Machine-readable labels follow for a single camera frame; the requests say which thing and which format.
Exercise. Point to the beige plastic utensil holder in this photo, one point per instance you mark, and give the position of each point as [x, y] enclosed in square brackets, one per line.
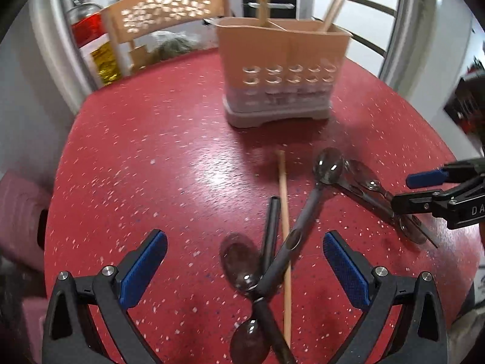
[288, 69]

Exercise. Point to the smoky plastic spoon front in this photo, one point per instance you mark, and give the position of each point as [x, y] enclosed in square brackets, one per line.
[252, 341]

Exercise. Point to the smoky plastic spoon back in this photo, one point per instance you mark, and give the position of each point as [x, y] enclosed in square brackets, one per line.
[327, 170]

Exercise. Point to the bag of green vegetables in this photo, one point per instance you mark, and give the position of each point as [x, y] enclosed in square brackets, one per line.
[173, 44]

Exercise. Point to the smoky plastic fork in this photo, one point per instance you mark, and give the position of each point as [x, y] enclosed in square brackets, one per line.
[361, 183]

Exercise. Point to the pink plastic stool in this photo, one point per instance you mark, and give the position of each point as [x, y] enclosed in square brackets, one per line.
[22, 203]

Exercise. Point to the red plastic basket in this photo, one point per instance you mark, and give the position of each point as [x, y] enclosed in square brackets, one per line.
[88, 29]

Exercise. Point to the beige flower-cutout chair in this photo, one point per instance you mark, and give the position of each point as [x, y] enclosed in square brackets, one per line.
[128, 20]

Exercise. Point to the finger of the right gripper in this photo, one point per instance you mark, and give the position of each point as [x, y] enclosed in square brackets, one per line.
[435, 202]
[456, 172]

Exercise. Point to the smoky plastic spoon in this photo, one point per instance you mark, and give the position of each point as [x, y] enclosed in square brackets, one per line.
[327, 170]
[252, 341]
[244, 263]

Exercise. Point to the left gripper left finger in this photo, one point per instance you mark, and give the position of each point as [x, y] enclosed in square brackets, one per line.
[70, 334]

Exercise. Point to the plain wooden chopstick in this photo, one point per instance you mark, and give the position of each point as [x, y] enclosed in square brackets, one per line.
[341, 3]
[329, 16]

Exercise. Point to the built-in black oven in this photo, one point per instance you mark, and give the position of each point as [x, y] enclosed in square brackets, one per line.
[279, 9]

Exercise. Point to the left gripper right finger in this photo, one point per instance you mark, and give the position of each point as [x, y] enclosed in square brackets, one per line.
[420, 334]

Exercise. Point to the steel bowl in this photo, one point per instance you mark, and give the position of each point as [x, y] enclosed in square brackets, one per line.
[82, 11]

